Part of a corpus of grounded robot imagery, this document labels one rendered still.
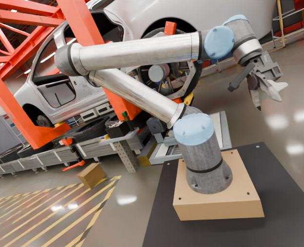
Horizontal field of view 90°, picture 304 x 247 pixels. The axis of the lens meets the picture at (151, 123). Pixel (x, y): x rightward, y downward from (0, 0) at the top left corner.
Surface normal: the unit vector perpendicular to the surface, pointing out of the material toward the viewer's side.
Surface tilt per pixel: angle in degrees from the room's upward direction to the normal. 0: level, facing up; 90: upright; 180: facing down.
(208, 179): 69
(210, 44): 91
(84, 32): 90
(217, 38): 91
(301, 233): 0
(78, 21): 90
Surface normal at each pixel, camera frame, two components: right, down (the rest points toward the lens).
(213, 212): -0.24, 0.41
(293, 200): -0.40, -0.87
